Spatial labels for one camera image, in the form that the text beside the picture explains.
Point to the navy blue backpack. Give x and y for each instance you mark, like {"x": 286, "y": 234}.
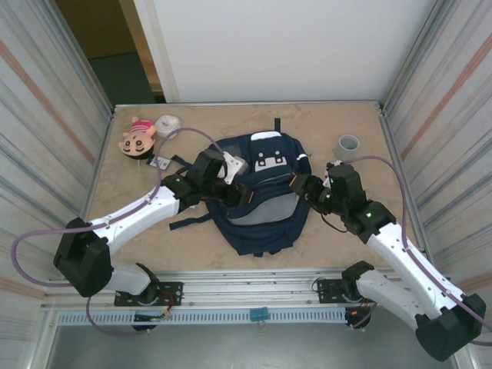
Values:
{"x": 265, "y": 223}

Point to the corrugated translucent side panel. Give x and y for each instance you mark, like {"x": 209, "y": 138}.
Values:
{"x": 42, "y": 134}
{"x": 449, "y": 134}

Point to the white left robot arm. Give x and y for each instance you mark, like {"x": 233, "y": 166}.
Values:
{"x": 134, "y": 215}

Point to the white paper tag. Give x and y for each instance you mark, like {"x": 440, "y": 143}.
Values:
{"x": 161, "y": 162}

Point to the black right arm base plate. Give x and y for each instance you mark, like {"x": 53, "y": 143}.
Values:
{"x": 330, "y": 290}

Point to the pink plush doll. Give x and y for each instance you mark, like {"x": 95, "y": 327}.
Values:
{"x": 136, "y": 136}

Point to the white plastic container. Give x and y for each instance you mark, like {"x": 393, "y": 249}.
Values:
{"x": 168, "y": 125}

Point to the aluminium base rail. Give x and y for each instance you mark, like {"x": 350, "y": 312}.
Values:
{"x": 250, "y": 288}

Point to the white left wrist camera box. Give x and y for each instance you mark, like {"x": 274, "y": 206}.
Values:
{"x": 234, "y": 165}

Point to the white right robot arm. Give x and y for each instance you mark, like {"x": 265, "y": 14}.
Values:
{"x": 407, "y": 265}

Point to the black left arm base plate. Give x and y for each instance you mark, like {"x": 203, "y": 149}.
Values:
{"x": 169, "y": 292}

